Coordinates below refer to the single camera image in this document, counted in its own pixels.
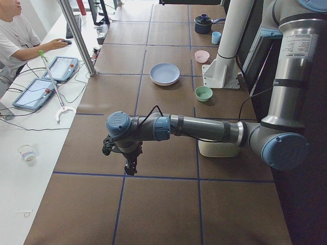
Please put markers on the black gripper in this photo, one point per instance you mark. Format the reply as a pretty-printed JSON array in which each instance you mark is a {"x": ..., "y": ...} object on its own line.
[{"x": 130, "y": 155}]

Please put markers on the blue plate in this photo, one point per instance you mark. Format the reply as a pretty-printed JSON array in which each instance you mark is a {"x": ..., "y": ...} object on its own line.
[{"x": 164, "y": 72}]

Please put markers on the pink plate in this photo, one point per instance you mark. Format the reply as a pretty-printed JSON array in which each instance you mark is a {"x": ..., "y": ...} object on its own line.
[{"x": 164, "y": 83}]

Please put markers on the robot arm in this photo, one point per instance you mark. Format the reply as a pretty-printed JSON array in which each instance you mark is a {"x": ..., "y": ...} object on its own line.
[{"x": 290, "y": 137}]

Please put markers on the white toaster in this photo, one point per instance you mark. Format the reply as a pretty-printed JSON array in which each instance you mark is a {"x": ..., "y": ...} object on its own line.
[{"x": 218, "y": 149}]

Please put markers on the green bowl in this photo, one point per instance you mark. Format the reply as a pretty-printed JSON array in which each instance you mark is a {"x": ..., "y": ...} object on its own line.
[{"x": 203, "y": 93}]

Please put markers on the paper cup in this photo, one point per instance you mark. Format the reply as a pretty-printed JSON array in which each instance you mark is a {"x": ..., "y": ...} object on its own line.
[{"x": 26, "y": 152}]

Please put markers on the blue teach pendant near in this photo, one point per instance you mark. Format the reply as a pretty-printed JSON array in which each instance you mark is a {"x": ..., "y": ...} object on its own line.
[{"x": 35, "y": 95}]

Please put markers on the blue teach pendant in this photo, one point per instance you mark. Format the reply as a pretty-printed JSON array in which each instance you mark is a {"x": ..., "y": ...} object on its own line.
[
  {"x": 62, "y": 68},
  {"x": 35, "y": 95}
]

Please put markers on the blue teach pendant far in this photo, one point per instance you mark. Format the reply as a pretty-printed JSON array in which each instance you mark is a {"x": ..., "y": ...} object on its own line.
[{"x": 62, "y": 68}]

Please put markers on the pink bowl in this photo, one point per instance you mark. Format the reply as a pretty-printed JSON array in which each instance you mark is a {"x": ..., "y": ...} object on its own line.
[{"x": 201, "y": 56}]

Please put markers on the reacher grabber stick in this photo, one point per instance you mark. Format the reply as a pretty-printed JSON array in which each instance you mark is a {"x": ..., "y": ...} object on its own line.
[{"x": 63, "y": 107}]

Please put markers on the black monitor stand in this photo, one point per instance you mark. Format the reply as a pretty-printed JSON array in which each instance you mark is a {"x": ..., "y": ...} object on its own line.
[{"x": 98, "y": 12}]

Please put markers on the light blue cup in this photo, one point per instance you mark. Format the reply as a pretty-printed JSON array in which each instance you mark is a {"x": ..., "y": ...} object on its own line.
[{"x": 216, "y": 37}]

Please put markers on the dark blue saucepan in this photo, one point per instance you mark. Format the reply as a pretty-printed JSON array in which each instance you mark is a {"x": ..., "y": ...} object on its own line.
[{"x": 203, "y": 23}]

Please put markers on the person in white shirt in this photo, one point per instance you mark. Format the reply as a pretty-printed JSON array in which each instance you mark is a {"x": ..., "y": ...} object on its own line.
[{"x": 19, "y": 42}]

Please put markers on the grey aluminium post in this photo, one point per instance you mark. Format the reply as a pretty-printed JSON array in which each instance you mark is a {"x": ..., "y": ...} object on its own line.
[{"x": 69, "y": 16}]

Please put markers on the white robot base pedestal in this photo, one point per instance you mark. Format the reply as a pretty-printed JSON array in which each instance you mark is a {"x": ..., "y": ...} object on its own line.
[{"x": 222, "y": 72}]

